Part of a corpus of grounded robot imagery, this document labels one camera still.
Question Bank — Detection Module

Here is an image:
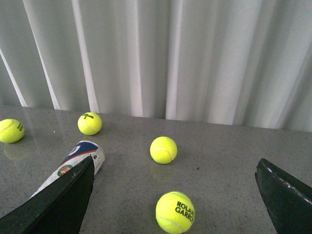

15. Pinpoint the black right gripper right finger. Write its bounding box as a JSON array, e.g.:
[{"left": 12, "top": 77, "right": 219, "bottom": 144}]
[{"left": 255, "top": 158, "right": 312, "bottom": 234}]

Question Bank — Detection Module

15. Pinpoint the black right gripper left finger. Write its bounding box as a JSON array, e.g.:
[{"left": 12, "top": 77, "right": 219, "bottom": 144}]
[{"left": 0, "top": 156, "right": 95, "bottom": 234}]

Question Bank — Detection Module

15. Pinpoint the white tennis ball can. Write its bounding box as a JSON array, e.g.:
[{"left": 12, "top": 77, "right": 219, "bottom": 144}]
[{"left": 30, "top": 140, "right": 105, "bottom": 198}]

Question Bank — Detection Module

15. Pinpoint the Wilson tennis ball by curtain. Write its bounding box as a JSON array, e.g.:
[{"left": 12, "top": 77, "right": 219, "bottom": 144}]
[{"left": 78, "top": 112, "right": 102, "bottom": 136}]

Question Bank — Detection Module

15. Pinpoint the Wilson tennis ball far left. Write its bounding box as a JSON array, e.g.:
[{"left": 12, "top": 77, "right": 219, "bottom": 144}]
[{"left": 0, "top": 119, "right": 25, "bottom": 143}]

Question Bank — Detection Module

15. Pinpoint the Roland Garros tennis ball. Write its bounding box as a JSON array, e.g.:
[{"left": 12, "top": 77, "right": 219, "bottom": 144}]
[{"left": 156, "top": 191, "right": 195, "bottom": 234}]

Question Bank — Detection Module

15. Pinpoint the plain yellow tennis ball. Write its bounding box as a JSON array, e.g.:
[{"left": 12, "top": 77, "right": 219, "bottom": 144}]
[{"left": 150, "top": 136, "right": 177, "bottom": 164}]

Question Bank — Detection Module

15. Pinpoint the white pleated curtain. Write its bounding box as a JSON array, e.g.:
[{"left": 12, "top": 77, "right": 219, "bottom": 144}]
[{"left": 0, "top": 0, "right": 312, "bottom": 131}]

